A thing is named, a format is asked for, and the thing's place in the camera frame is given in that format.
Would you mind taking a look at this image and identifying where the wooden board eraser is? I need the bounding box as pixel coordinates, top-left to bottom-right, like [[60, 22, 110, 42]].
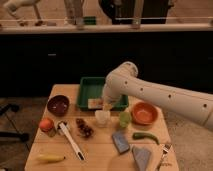
[[88, 98, 103, 109]]

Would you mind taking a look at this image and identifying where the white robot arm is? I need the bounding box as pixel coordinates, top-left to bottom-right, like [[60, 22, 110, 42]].
[[102, 61, 213, 132]]

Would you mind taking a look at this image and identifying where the green plastic tray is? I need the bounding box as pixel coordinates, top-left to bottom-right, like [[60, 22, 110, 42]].
[[77, 77, 129, 111]]

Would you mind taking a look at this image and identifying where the white cup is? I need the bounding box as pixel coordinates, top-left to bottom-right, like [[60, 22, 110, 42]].
[[95, 110, 110, 126]]

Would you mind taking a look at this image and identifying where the green pear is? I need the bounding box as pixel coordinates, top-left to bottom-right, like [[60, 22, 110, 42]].
[[119, 112, 132, 128]]

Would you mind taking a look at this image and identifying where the orange bowl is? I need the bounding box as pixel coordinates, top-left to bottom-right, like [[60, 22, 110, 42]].
[[131, 102, 158, 125]]

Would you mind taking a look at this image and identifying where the brown grape bunch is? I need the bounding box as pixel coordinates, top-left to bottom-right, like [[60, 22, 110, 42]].
[[76, 118, 94, 138]]

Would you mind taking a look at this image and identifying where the dark brown bowl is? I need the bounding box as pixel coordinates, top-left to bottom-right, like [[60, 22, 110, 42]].
[[47, 95, 69, 117]]

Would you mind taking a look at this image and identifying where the blue sponge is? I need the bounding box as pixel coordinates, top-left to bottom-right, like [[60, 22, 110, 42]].
[[112, 132, 130, 154]]

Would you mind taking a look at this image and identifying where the green chili pepper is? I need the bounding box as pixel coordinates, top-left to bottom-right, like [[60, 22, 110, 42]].
[[132, 132, 160, 145]]

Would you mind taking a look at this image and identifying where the wooden table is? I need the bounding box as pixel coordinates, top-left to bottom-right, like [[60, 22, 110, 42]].
[[25, 84, 179, 171]]

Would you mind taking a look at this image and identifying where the red orange apple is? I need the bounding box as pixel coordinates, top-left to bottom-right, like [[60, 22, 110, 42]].
[[39, 118, 54, 132]]

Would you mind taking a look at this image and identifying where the blue grey cloth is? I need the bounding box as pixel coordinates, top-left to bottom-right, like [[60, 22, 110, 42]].
[[132, 146, 151, 171]]

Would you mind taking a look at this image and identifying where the silver fork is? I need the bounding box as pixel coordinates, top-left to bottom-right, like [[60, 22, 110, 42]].
[[155, 143, 172, 171]]

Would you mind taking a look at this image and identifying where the yellow banana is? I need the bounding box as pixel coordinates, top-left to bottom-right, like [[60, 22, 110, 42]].
[[37, 154, 66, 163]]

